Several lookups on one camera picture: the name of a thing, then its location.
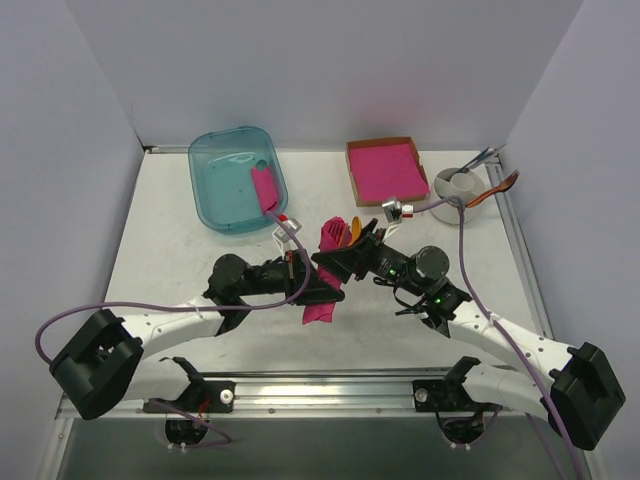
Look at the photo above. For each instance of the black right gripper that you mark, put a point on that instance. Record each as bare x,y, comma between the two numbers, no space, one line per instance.
364,252

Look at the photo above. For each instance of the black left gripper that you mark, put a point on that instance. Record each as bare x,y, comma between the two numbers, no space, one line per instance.
304,275

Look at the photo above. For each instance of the pink paper napkin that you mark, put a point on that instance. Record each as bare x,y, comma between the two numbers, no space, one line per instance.
324,312

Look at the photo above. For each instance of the orange plastic spoon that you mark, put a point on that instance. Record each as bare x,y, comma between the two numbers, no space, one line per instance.
355,230

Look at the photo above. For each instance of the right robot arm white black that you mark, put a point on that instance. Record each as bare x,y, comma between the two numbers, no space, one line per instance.
574,388

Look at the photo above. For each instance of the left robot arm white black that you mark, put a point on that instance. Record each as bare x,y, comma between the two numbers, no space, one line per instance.
104,362

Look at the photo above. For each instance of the brown cardboard napkin tray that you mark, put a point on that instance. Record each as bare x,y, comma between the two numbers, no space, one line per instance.
385,172

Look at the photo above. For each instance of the pink napkin stack in tray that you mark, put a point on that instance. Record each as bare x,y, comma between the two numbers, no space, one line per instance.
387,172

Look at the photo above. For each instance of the rolled pink napkin in bin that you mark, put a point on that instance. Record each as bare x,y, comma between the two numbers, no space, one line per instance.
266,190

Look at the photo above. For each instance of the white utensil holder cup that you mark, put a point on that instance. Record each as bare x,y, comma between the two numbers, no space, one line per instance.
467,186

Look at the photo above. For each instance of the teal transparent plastic bin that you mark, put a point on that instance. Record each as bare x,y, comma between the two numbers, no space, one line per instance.
220,166

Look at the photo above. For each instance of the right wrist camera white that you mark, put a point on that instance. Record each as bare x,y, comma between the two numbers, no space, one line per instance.
396,212

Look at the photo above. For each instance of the aluminium front rail frame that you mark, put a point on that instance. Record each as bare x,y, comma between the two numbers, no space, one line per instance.
338,425

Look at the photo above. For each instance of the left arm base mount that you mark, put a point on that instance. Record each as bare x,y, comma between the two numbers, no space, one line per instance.
193,428

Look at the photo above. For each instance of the aluminium right side rail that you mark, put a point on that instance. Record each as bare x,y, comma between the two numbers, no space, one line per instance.
520,260

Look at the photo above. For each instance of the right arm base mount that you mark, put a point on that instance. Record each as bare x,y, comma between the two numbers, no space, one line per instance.
461,421

